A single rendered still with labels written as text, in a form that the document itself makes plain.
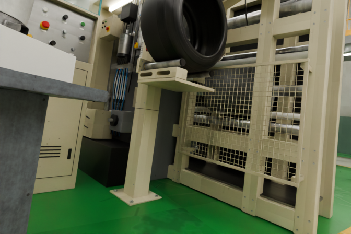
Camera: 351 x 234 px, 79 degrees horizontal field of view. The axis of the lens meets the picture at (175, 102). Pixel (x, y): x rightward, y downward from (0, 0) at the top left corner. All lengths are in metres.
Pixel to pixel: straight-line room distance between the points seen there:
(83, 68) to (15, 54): 1.00
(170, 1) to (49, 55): 0.72
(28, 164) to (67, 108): 0.88
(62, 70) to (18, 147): 0.26
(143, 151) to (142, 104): 0.33
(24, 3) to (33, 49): 0.16
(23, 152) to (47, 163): 0.89
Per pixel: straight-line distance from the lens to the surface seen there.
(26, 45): 0.72
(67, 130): 1.64
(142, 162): 1.55
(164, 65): 1.29
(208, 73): 1.41
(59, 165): 1.68
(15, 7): 0.81
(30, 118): 0.76
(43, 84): 0.62
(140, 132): 1.51
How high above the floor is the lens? 0.59
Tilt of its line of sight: 4 degrees up
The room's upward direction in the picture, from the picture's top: 7 degrees clockwise
